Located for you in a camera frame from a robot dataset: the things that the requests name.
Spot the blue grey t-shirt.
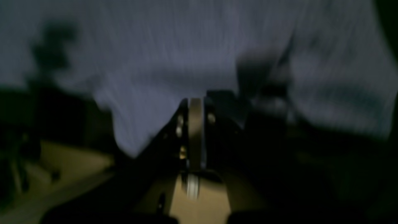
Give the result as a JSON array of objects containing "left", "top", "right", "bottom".
[{"left": 1, "top": 0, "right": 397, "bottom": 156}]

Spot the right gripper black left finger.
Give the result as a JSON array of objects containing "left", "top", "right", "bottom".
[{"left": 41, "top": 98, "right": 189, "bottom": 224}]

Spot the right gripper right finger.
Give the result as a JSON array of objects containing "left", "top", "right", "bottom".
[{"left": 205, "top": 90, "right": 373, "bottom": 224}]

